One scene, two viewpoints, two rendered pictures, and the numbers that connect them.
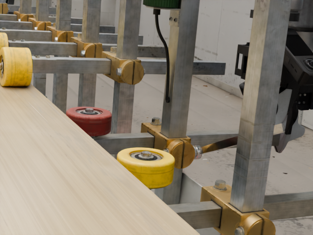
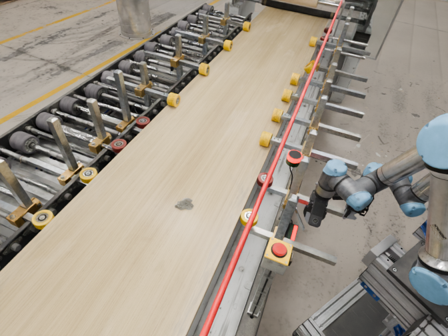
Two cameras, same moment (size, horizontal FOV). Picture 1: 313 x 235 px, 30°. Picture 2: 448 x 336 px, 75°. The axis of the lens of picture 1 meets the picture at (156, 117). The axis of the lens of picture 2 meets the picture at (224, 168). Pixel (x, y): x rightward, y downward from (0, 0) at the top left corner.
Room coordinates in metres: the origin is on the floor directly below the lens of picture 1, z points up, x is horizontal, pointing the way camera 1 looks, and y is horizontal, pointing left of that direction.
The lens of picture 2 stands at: (0.13, -0.42, 1.98)
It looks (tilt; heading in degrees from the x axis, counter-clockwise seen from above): 46 degrees down; 44
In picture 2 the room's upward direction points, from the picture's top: 6 degrees clockwise
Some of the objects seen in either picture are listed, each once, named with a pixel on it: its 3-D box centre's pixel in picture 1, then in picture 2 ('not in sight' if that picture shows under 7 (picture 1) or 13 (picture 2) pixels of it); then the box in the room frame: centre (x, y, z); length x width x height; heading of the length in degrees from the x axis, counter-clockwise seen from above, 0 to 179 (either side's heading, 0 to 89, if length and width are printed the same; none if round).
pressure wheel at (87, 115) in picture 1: (87, 140); (263, 185); (0.99, 0.12, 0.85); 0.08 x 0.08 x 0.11
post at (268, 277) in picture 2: not in sight; (262, 290); (0.56, -0.26, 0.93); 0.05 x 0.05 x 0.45; 26
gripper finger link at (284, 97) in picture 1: (270, 110); not in sight; (0.97, -0.19, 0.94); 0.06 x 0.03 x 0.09; 26
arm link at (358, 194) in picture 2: not in sight; (356, 192); (0.96, -0.28, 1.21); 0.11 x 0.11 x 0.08; 79
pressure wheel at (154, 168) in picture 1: (143, 191); (248, 222); (0.77, 0.01, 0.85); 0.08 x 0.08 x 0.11
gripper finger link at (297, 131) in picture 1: (292, 132); (350, 216); (1.17, -0.28, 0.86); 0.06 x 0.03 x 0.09; 116
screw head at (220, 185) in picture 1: (220, 184); not in sight; (0.87, -0.11, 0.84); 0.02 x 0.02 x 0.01
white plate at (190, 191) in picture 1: (186, 201); not in sight; (1.01, -0.07, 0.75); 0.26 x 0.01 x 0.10; 26
